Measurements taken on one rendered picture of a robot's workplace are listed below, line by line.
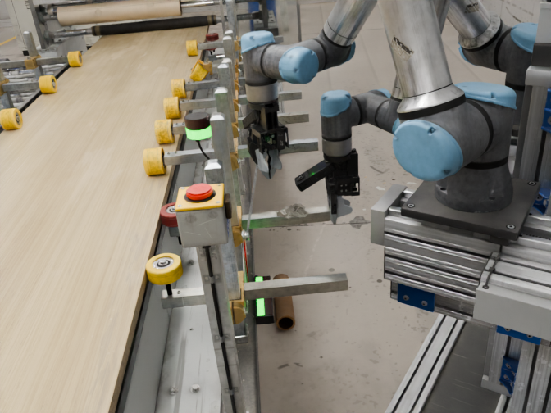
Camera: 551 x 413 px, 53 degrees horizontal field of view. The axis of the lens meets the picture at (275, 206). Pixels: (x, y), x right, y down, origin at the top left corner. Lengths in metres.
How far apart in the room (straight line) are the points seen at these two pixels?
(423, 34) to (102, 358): 0.79
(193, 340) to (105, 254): 0.33
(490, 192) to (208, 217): 0.58
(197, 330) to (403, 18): 0.95
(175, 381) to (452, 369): 0.97
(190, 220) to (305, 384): 1.44
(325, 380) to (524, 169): 1.19
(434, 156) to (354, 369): 1.40
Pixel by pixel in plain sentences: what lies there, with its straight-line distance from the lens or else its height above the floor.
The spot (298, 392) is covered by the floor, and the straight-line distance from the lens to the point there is 2.15.
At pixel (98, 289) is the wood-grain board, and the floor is 0.90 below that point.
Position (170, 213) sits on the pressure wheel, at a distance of 1.46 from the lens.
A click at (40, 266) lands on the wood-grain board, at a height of 0.90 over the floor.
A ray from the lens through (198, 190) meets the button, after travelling 0.82.
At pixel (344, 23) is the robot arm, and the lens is 1.22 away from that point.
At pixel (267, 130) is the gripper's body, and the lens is 1.29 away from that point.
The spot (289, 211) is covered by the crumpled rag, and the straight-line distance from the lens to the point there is 1.47.
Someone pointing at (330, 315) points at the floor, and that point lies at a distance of 2.45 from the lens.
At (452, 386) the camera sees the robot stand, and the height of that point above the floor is 0.21.
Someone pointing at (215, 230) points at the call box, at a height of 1.18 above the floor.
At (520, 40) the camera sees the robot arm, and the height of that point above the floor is 1.25.
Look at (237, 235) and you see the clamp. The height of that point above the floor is 0.86.
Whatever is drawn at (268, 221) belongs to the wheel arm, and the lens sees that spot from 1.47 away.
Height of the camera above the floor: 1.60
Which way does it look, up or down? 29 degrees down
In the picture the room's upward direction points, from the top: 5 degrees counter-clockwise
